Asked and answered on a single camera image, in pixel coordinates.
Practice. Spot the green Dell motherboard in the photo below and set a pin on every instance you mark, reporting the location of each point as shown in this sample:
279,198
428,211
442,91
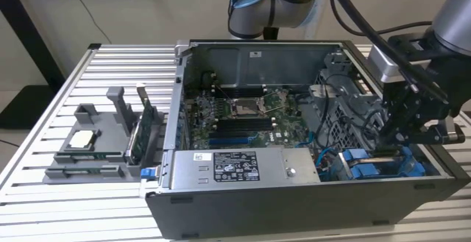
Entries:
291,115

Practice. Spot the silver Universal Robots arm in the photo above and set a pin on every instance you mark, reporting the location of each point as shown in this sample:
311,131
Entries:
291,5

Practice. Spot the grey parts rack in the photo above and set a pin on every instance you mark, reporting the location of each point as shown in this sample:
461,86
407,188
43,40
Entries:
107,131

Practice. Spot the silver power supply unit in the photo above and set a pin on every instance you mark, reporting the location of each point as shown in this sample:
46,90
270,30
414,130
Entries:
277,170

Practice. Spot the hard disk in blue carrier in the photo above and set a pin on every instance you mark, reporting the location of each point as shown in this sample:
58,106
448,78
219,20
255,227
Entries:
362,164

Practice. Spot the black expansion slot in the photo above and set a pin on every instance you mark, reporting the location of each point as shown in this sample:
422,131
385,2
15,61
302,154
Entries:
231,135

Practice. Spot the blue expansion slot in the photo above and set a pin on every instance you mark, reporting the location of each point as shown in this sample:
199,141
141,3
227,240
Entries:
229,141

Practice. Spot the CPU socket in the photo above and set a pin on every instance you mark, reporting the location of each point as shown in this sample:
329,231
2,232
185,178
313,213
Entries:
245,107

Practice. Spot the silver CPU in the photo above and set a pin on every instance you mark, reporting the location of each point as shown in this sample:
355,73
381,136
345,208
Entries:
83,138

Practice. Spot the perforated metal drive cage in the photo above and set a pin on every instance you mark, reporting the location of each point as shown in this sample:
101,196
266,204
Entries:
338,107

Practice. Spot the blue plastic case latch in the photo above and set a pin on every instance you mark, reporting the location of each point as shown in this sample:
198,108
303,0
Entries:
146,173

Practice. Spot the black grey PC case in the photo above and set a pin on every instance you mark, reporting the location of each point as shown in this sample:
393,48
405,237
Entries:
294,211

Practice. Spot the black RAM slot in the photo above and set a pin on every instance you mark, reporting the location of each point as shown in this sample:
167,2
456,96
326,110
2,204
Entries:
239,88
239,91
246,119
245,126
246,123
243,130

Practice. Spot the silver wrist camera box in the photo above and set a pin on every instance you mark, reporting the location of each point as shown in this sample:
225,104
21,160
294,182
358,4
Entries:
385,65

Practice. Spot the green graphics card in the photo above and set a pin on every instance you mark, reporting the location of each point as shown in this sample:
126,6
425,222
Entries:
142,131

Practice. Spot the black flat base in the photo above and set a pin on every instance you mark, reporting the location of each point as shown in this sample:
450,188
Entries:
22,107

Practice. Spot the black metal post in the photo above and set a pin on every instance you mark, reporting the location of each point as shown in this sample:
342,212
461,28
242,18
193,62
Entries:
30,27

